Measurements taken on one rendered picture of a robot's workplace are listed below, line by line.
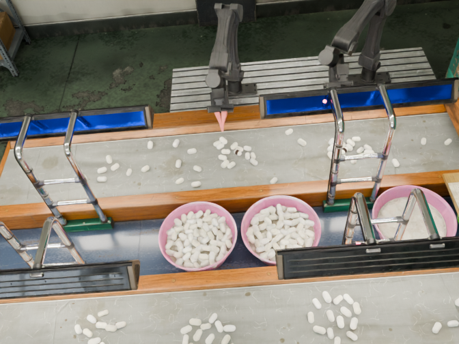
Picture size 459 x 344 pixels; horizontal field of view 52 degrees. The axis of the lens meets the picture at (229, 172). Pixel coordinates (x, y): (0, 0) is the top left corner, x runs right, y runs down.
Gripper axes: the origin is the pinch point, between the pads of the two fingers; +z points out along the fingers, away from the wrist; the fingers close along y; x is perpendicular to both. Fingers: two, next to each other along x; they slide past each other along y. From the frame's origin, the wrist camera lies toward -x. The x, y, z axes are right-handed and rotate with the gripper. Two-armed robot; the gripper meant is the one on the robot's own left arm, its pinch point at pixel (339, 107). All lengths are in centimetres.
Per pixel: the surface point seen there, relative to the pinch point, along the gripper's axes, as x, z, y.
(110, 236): -11, 41, -88
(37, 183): -31, 20, -104
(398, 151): -0.4, 18.5, 20.7
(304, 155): 1.0, 17.1, -14.4
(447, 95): -29.4, 1.7, 27.9
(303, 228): -19.3, 42.1, -18.7
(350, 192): -12.1, 31.6, -0.5
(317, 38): 168, -67, 21
